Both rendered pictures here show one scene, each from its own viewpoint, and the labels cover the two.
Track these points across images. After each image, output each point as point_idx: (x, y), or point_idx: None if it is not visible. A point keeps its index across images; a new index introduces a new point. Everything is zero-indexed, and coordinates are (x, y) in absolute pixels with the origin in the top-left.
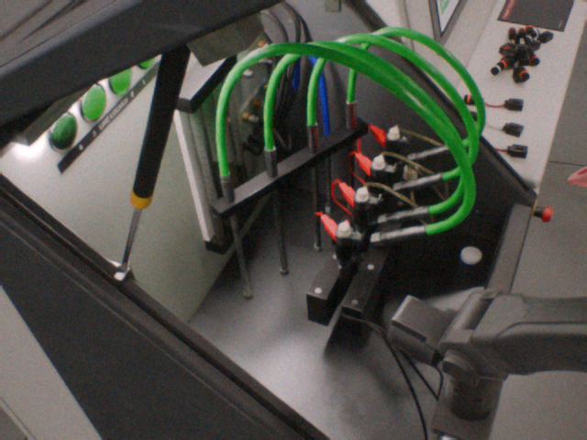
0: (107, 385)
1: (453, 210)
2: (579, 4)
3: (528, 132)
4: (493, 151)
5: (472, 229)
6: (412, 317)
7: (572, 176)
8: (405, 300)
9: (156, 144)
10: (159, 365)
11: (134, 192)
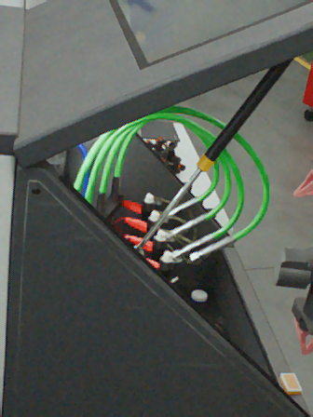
0: (72, 387)
1: (175, 266)
2: (177, 125)
3: (205, 202)
4: (206, 208)
5: (189, 279)
6: (293, 256)
7: (296, 192)
8: (283, 250)
9: (249, 115)
10: (156, 328)
11: (209, 157)
